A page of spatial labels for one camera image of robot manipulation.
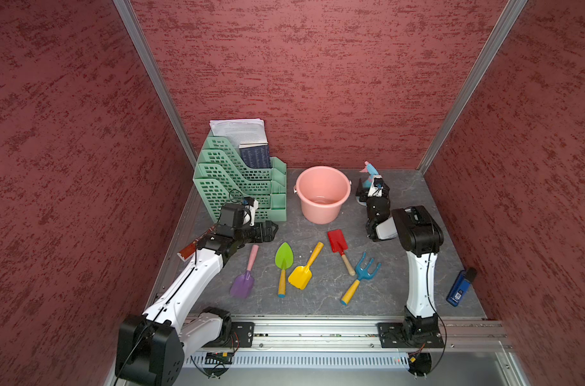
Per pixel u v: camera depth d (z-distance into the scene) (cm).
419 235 60
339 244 95
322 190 103
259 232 71
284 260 90
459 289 80
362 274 87
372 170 96
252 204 75
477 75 85
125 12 71
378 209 83
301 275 87
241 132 103
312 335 76
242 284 83
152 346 39
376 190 87
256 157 109
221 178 92
